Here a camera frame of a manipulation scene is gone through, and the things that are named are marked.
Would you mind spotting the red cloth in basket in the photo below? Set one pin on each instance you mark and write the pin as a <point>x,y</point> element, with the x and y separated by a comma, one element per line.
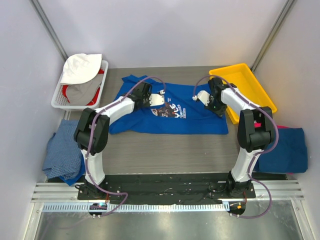
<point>65,92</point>

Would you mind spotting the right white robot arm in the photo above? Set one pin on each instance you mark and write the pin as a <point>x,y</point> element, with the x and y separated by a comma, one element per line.
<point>254,134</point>

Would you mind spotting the folded navy t shirt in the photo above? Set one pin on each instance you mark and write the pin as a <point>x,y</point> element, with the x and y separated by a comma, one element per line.
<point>290,156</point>

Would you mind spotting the white plastic basket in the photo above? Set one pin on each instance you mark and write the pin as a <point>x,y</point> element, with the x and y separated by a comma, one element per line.
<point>58,100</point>

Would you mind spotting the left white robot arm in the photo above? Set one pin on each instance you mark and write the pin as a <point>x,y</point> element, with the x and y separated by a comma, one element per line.
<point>92,132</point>

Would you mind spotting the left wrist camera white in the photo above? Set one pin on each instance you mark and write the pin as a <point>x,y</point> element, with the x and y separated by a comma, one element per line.
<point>157,99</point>

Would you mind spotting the blue checkered shirt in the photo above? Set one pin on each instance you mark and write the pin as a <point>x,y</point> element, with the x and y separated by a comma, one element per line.
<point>63,156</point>

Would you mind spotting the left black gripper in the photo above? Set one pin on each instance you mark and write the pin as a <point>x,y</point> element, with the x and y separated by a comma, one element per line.
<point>145,102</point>

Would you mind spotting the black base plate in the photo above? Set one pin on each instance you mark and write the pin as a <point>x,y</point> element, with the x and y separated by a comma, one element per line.
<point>169,193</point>

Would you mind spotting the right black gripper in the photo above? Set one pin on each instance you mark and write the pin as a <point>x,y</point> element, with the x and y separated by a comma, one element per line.
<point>212,105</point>

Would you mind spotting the yellow plastic tray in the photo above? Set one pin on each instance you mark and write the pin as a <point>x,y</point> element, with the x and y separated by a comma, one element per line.
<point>243,78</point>

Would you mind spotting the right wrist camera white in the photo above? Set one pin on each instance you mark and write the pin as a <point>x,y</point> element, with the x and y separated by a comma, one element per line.
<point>203,97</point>

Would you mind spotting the blue cloth under checkered shirt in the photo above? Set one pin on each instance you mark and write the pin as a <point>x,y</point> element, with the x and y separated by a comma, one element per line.
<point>72,181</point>

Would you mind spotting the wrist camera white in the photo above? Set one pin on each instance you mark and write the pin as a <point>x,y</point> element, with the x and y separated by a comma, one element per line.
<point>157,99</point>
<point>203,97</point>

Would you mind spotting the white cloth in basket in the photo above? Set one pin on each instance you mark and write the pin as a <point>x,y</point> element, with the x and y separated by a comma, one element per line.
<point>80,68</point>

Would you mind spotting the grey cloth in basket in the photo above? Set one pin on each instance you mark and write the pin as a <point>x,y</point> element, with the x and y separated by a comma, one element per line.
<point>80,92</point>

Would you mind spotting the pink t shirt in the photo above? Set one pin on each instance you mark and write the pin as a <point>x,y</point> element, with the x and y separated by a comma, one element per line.
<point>281,127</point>

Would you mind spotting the blue printed t shirt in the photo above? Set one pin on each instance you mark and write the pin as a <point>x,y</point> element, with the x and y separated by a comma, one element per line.
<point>180,115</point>

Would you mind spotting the aluminium rail frame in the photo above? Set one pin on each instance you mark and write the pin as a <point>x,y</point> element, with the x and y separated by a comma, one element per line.
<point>278,213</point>

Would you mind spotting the corner metal post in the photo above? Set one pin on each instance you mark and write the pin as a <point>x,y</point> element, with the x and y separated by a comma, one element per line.
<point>280,20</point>
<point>49,28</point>

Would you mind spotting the right corner metal post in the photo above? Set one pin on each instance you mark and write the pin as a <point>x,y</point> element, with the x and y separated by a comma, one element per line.
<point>280,20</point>

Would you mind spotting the left corner metal post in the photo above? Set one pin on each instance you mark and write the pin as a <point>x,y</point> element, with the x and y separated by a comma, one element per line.
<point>49,28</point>

